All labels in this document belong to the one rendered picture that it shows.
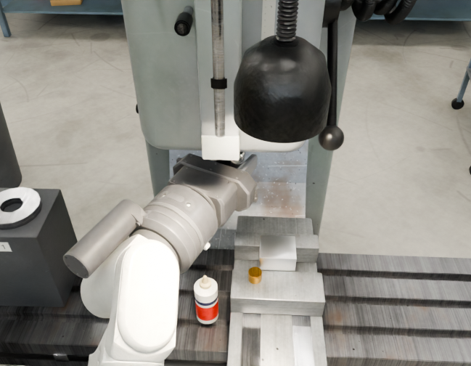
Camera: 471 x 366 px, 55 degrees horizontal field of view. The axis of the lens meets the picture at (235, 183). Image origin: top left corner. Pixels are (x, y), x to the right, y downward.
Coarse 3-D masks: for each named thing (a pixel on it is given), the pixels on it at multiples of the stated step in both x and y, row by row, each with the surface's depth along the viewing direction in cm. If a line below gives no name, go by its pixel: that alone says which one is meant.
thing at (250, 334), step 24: (240, 216) 91; (264, 216) 92; (240, 240) 81; (312, 240) 81; (240, 264) 82; (312, 264) 82; (240, 312) 74; (240, 336) 71; (264, 336) 71; (288, 336) 71; (312, 336) 71; (240, 360) 68; (264, 360) 68; (288, 360) 68; (312, 360) 68
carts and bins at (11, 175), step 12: (468, 72) 293; (0, 108) 228; (456, 108) 315; (0, 120) 227; (0, 132) 228; (0, 144) 230; (0, 156) 232; (12, 156) 243; (0, 168) 234; (12, 168) 244; (0, 180) 237; (12, 180) 245
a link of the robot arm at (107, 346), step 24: (144, 240) 47; (120, 264) 45; (144, 264) 45; (168, 264) 47; (120, 288) 43; (144, 288) 44; (168, 288) 46; (120, 312) 42; (144, 312) 44; (168, 312) 45; (120, 336) 42; (144, 336) 43; (168, 336) 44; (96, 360) 43; (120, 360) 42; (144, 360) 43
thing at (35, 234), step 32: (0, 192) 77; (32, 192) 77; (0, 224) 72; (32, 224) 73; (64, 224) 82; (0, 256) 74; (32, 256) 74; (0, 288) 80; (32, 288) 80; (64, 288) 82
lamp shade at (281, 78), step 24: (264, 48) 31; (288, 48) 31; (312, 48) 31; (240, 72) 32; (264, 72) 30; (288, 72) 30; (312, 72) 30; (240, 96) 32; (264, 96) 31; (288, 96) 30; (312, 96) 31; (240, 120) 33; (264, 120) 32; (288, 120) 31; (312, 120) 32
